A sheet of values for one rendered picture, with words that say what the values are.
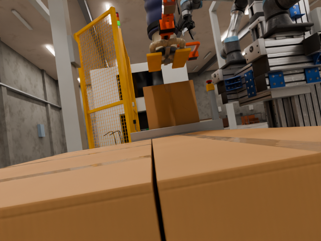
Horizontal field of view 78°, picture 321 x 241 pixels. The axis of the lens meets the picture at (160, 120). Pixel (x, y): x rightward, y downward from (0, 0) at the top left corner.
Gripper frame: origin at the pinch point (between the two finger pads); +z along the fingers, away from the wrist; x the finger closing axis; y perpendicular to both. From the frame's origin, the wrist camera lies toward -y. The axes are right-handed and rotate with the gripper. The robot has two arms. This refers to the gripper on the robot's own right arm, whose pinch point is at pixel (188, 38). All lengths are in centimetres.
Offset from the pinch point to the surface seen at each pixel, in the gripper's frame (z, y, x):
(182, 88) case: 49, 7, -29
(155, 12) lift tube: -1, 14, -53
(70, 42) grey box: -29, -104, -66
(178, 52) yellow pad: 32, 26, -50
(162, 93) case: 51, -4, -41
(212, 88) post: 45, -4, 35
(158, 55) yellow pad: 32, 17, -60
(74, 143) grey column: 80, -113, -73
